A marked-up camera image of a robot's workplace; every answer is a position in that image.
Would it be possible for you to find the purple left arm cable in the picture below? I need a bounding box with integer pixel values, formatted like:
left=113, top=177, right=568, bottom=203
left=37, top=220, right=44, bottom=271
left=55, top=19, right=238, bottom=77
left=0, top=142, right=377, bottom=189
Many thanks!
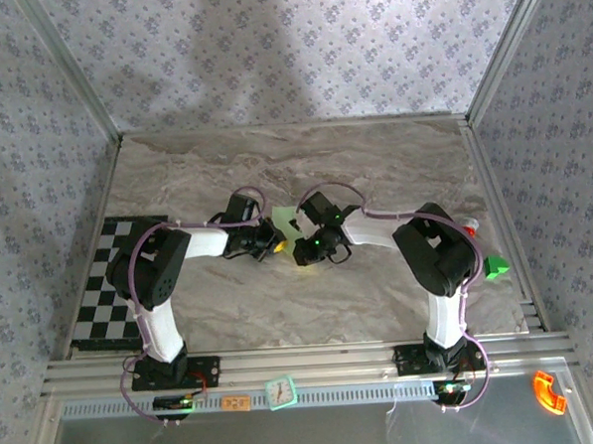
left=111, top=185, right=279, bottom=431

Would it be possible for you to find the small teal square clock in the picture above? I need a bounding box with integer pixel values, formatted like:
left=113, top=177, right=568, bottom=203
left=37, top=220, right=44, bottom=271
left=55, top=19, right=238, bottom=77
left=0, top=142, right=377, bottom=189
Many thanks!
left=263, top=374, right=300, bottom=412

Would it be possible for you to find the grey slotted cable duct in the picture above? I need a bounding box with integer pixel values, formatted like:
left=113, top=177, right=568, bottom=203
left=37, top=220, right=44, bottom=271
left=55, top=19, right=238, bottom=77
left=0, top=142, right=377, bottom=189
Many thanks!
left=61, top=378, right=439, bottom=422

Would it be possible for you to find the small circuit board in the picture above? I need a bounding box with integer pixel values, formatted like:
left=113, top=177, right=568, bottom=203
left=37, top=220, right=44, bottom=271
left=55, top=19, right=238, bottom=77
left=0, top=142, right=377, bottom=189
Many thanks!
left=151, top=393, right=196, bottom=414
left=433, top=378, right=474, bottom=404

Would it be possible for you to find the green plastic block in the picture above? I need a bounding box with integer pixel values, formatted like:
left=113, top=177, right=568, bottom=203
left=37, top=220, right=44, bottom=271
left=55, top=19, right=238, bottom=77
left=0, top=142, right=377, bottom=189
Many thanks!
left=483, top=253, right=511, bottom=281

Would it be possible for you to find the orange label tag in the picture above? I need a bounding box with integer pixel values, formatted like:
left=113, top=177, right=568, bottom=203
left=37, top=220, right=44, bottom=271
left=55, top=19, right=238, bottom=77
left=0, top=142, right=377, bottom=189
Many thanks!
left=221, top=393, right=251, bottom=413

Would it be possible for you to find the grey metal plate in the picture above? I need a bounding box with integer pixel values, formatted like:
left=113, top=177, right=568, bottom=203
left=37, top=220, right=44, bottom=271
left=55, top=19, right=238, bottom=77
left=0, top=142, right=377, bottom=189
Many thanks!
left=53, top=390, right=586, bottom=444

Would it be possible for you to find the left small circuit board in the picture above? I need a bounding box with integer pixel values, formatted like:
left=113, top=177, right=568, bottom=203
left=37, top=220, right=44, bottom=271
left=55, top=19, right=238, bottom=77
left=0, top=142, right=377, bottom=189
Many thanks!
left=151, top=393, right=196, bottom=414

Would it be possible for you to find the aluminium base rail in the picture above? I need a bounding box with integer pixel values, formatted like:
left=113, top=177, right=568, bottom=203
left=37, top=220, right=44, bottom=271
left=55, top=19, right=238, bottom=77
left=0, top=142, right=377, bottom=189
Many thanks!
left=38, top=331, right=579, bottom=398

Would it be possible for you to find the aluminium frame post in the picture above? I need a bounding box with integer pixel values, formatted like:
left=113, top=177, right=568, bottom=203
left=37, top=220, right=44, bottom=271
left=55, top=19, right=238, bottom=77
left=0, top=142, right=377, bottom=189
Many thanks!
left=15, top=0, right=125, bottom=151
left=458, top=0, right=569, bottom=127

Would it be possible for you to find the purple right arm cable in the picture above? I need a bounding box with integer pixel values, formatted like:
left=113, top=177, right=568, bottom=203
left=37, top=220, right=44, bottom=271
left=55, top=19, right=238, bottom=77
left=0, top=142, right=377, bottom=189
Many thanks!
left=293, top=174, right=495, bottom=421

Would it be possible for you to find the right small circuit board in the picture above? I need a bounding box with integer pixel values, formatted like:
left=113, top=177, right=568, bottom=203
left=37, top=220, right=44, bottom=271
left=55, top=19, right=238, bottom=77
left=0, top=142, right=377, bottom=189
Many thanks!
left=433, top=378, right=474, bottom=404

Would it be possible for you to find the aluminium side rail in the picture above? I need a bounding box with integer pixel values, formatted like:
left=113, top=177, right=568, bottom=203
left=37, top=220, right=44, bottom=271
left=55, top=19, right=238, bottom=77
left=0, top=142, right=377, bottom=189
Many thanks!
left=459, top=119, right=552, bottom=338

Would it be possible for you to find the orange curved plastic piece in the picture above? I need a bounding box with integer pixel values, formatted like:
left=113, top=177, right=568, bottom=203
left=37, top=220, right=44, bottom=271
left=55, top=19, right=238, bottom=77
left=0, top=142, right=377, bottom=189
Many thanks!
left=531, top=370, right=569, bottom=417

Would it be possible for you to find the black and white checkerboard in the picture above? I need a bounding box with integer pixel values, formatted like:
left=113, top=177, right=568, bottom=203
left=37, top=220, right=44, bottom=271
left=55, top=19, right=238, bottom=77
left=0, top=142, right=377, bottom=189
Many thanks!
left=65, top=213, right=178, bottom=354

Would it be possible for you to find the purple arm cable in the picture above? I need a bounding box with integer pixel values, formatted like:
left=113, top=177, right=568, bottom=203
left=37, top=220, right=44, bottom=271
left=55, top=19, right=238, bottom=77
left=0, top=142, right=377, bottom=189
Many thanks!
left=293, top=174, right=495, bottom=421
left=111, top=185, right=279, bottom=431

